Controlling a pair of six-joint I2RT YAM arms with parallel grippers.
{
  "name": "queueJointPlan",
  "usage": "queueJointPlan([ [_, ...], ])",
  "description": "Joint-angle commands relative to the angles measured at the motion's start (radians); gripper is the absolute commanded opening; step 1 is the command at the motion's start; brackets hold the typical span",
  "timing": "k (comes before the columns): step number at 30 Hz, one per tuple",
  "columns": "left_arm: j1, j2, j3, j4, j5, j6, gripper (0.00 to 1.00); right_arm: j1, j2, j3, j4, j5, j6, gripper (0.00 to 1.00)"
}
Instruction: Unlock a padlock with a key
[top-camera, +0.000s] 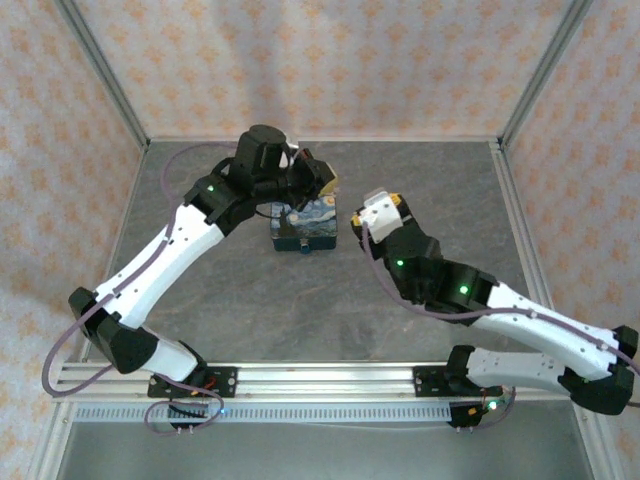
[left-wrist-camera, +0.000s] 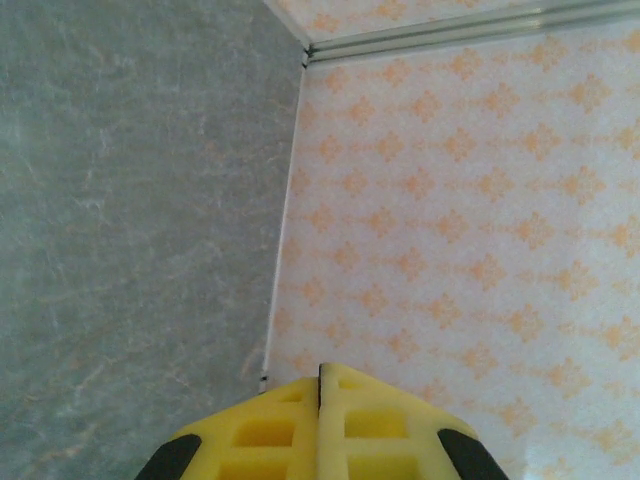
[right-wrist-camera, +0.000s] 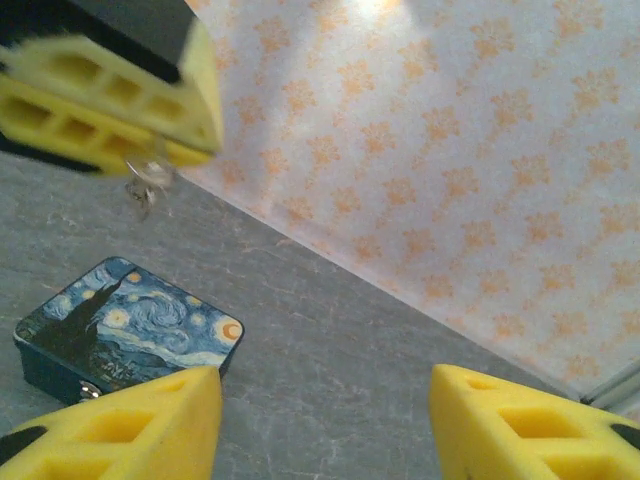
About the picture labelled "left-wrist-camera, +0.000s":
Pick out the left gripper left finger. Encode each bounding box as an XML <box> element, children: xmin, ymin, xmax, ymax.
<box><xmin>133</xmin><ymin>375</ymin><xmax>322</xmax><ymax>480</ymax></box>

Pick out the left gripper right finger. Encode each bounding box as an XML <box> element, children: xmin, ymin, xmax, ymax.
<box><xmin>318</xmin><ymin>362</ymin><xmax>510</xmax><ymax>480</ymax></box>

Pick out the thin metal edge strip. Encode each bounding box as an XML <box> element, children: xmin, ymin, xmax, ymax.
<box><xmin>260</xmin><ymin>63</ymin><xmax>307</xmax><ymax>392</ymax></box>

